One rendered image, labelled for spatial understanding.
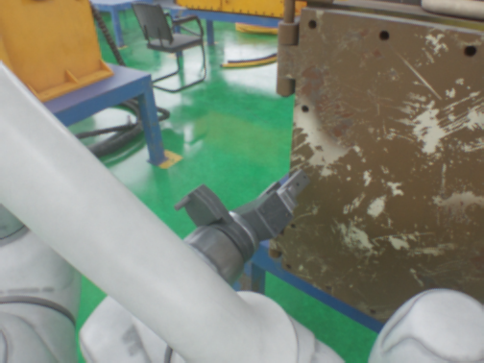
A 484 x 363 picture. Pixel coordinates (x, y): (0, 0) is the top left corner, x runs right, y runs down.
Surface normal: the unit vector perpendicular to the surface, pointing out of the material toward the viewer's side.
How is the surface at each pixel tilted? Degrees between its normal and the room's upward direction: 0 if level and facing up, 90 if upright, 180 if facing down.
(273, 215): 45
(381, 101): 90
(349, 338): 0
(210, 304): 54
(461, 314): 3
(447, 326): 10
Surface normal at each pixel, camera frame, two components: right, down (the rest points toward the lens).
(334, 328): -0.02, -0.82
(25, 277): 0.62, 0.18
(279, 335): 0.49, -0.71
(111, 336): -0.08, -0.54
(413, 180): -0.61, 0.47
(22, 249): 0.63, -0.25
